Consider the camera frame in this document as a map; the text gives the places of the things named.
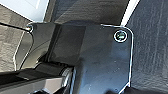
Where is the thin black base cable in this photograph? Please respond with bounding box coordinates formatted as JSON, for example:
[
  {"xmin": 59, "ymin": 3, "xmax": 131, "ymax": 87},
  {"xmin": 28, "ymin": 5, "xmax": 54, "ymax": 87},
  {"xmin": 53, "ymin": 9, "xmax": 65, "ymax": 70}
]
[{"xmin": 0, "ymin": 21, "xmax": 32, "ymax": 32}]

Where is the round silver base bolt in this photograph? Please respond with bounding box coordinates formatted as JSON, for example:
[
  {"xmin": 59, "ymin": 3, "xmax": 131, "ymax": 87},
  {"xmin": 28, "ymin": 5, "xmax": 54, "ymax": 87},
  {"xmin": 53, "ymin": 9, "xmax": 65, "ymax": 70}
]
[
  {"xmin": 25, "ymin": 23, "xmax": 35, "ymax": 34},
  {"xmin": 113, "ymin": 29, "xmax": 129, "ymax": 43}
]

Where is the thick grey torso limb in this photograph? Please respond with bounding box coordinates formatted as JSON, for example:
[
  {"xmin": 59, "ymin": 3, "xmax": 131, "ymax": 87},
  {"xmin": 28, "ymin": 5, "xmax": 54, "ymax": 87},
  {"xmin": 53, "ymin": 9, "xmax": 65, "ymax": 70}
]
[{"xmin": 0, "ymin": 66, "xmax": 74, "ymax": 93}]

